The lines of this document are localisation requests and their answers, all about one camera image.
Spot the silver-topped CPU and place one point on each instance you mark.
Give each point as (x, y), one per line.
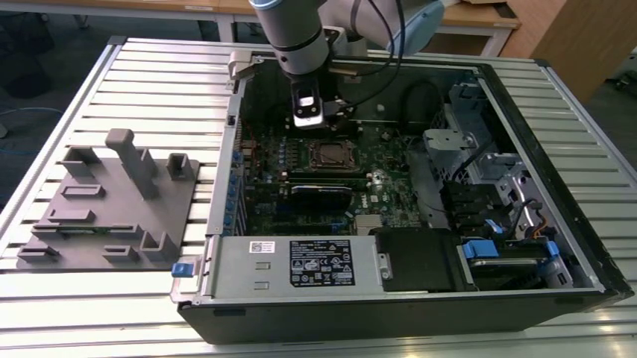
(333, 153)

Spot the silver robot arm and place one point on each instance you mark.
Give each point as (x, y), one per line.
(298, 41)

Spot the CPU socket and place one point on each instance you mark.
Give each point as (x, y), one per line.
(312, 167)

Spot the black RAM slot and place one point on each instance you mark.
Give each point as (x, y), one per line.
(324, 172)

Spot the green motherboard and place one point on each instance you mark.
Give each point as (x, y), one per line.
(399, 179)

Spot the black graphics card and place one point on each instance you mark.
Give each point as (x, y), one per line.
(318, 203)

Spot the silver finned heat sink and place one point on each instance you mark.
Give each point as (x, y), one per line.
(371, 220)

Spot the silver drive cage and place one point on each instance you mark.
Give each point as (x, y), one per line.
(500, 169)

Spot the blue plastic clip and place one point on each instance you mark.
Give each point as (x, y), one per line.
(491, 225)
(551, 249)

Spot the black fan shroud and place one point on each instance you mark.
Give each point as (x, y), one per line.
(419, 261)

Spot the wooden cabinet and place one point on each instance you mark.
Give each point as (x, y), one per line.
(572, 37)

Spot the silver power supply unit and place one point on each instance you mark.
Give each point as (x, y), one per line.
(240, 268)

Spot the grey parts rack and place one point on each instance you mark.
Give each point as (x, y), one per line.
(125, 223)

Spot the blue case latch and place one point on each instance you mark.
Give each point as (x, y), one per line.
(181, 269)

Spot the black office chair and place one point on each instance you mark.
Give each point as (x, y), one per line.
(25, 56)

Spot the green RAM stick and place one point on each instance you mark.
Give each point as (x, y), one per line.
(85, 231)

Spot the black PC case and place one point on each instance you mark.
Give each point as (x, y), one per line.
(399, 324)

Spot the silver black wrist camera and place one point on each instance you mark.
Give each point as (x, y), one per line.
(310, 112)

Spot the silver metal bracket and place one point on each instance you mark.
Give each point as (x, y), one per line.
(445, 138)

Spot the wooden desk white frame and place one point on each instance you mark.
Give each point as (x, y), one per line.
(125, 3)
(477, 18)

